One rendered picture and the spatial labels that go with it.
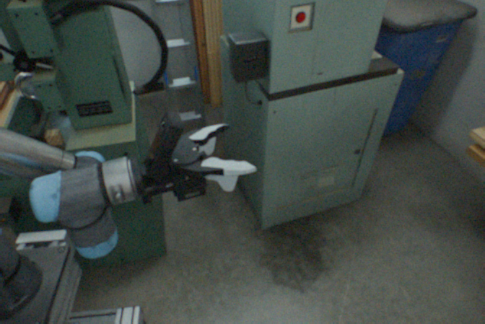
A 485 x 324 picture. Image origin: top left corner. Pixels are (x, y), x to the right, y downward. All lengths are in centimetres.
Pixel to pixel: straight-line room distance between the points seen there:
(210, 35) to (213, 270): 159
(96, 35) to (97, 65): 11
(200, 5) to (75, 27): 141
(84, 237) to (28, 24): 72
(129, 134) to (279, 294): 104
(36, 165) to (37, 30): 57
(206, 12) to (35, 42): 153
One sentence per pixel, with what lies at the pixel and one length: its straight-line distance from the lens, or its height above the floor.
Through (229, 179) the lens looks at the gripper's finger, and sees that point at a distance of 59.
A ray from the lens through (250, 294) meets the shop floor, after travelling 183.
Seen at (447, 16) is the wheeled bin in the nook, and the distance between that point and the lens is 221.
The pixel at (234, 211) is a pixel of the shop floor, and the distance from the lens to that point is 209.
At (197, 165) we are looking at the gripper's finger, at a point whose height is 125.
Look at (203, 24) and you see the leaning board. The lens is 261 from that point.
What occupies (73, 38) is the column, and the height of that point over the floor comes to 117.
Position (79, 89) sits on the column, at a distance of 138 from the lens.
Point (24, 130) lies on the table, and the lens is 146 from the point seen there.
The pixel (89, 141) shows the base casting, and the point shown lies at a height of 80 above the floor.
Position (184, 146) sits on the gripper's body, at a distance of 63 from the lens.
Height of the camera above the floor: 166
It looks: 42 degrees down
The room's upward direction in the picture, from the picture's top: straight up
